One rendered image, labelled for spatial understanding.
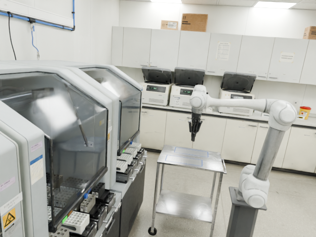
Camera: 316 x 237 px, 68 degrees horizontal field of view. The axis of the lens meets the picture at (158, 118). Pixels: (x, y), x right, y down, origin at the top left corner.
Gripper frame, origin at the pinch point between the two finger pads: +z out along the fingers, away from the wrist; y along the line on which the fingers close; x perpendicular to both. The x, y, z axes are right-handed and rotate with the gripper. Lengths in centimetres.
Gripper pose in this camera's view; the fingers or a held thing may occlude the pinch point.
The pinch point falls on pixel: (193, 137)
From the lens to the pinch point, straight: 191.0
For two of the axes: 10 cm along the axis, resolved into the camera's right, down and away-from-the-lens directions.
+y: 9.0, -0.3, 4.4
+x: -4.4, -2.7, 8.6
